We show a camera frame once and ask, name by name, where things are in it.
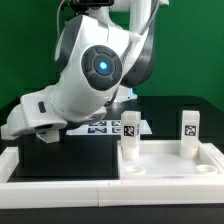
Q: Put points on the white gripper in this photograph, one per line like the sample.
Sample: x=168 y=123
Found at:
x=34 y=114

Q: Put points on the white square table top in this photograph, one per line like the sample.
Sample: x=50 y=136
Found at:
x=160 y=159

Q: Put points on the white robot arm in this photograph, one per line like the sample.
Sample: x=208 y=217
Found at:
x=106 y=45

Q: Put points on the white sheet with tags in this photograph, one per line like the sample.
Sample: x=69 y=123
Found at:
x=104 y=127

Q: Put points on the white U-shaped fence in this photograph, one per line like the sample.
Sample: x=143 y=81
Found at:
x=118 y=192

